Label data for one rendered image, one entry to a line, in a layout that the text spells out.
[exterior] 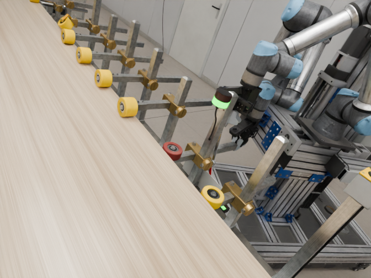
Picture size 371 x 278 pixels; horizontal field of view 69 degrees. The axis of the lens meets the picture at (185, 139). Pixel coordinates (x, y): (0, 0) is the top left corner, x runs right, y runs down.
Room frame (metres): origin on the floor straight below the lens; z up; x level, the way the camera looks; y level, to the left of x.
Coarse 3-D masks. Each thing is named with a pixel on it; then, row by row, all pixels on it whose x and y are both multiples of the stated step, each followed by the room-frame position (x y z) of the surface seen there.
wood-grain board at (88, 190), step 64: (0, 0) 1.73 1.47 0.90; (0, 64) 0.98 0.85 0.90; (64, 64) 1.21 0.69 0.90; (0, 128) 0.63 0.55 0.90; (64, 128) 0.74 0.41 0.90; (128, 128) 0.89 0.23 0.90; (0, 192) 0.42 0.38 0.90; (64, 192) 0.49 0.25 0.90; (128, 192) 0.58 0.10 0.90; (192, 192) 0.68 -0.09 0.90; (0, 256) 0.28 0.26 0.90; (64, 256) 0.33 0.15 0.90; (128, 256) 0.39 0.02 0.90; (192, 256) 0.45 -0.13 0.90
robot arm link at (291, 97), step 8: (320, 16) 1.40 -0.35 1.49; (328, 16) 1.41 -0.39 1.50; (328, 40) 1.39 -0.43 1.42; (312, 48) 1.37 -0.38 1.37; (320, 48) 1.37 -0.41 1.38; (304, 56) 1.36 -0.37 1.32; (312, 56) 1.35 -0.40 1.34; (304, 64) 1.33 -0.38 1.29; (312, 64) 1.33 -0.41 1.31; (304, 72) 1.31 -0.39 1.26; (296, 80) 1.30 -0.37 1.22; (304, 80) 1.30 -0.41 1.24; (288, 88) 1.29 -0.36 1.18; (296, 88) 1.28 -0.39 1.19; (280, 96) 1.26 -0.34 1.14; (288, 96) 1.26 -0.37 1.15; (296, 96) 1.27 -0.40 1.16; (280, 104) 1.26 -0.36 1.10; (288, 104) 1.25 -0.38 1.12; (296, 104) 1.25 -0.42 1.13
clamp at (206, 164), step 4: (188, 144) 1.00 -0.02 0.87; (196, 144) 1.02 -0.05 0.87; (188, 148) 0.99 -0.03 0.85; (192, 148) 0.98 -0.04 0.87; (196, 148) 0.99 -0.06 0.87; (200, 148) 1.00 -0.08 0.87; (196, 152) 0.96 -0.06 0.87; (196, 156) 0.95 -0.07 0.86; (200, 156) 0.94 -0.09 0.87; (192, 160) 0.96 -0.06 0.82; (196, 160) 0.95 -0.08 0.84; (200, 160) 0.93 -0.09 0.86; (204, 160) 0.93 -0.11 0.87; (208, 160) 0.94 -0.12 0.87; (196, 164) 0.94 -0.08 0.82; (200, 164) 0.92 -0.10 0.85; (204, 164) 0.92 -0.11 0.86; (208, 164) 0.93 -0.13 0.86; (212, 164) 0.95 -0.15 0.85; (204, 168) 0.92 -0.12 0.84; (208, 168) 0.94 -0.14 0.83
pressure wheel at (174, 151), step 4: (164, 144) 0.87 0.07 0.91; (168, 144) 0.88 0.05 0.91; (172, 144) 0.90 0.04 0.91; (176, 144) 0.90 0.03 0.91; (164, 148) 0.85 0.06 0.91; (168, 148) 0.86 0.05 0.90; (172, 148) 0.87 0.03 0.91; (176, 148) 0.88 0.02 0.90; (180, 148) 0.89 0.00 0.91; (168, 152) 0.83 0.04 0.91; (172, 152) 0.84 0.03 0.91; (176, 152) 0.85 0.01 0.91; (180, 152) 0.86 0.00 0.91; (172, 156) 0.83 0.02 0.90; (176, 156) 0.84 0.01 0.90; (180, 156) 0.86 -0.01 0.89; (172, 160) 0.84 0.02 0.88; (176, 160) 0.85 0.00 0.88
